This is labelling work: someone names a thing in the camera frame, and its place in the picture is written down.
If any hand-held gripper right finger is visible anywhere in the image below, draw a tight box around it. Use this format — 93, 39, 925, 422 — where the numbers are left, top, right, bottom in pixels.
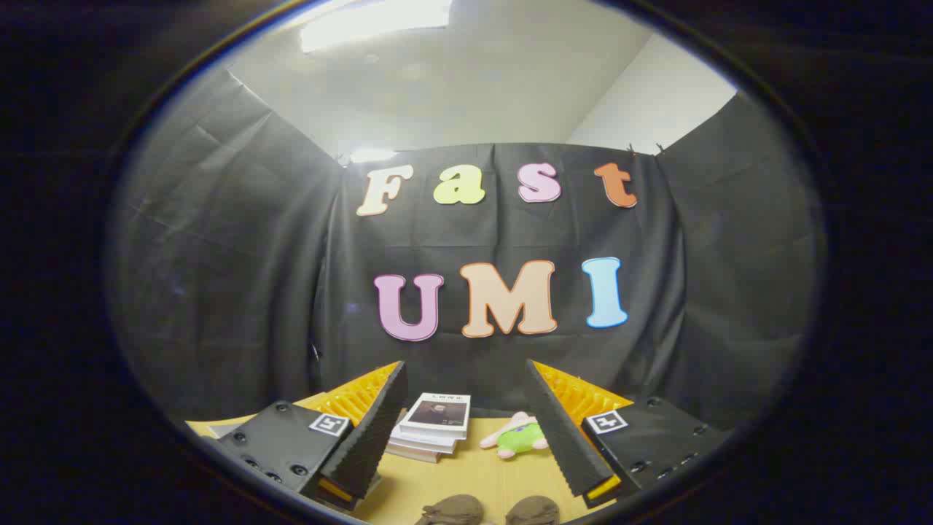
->
523, 359, 730, 509

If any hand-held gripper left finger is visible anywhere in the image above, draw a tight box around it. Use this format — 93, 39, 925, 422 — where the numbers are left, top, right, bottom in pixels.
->
217, 361, 407, 511

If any brown fuzzy shoe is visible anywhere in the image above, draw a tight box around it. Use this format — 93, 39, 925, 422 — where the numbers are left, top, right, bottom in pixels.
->
505, 496, 561, 525
417, 494, 485, 525

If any green plush toy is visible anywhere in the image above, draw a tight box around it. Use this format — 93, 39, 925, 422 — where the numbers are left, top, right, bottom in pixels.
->
480, 412, 549, 460

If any pale pink book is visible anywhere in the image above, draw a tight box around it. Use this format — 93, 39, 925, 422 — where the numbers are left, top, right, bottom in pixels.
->
386, 443, 445, 464

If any thick white book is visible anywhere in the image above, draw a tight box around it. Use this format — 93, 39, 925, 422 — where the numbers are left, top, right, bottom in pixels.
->
390, 427, 460, 454

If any white book portrait cover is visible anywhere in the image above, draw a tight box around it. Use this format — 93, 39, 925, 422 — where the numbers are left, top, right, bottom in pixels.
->
399, 394, 471, 440

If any ceiling light panel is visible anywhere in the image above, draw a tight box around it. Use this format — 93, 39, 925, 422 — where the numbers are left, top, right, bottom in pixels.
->
299, 0, 453, 53

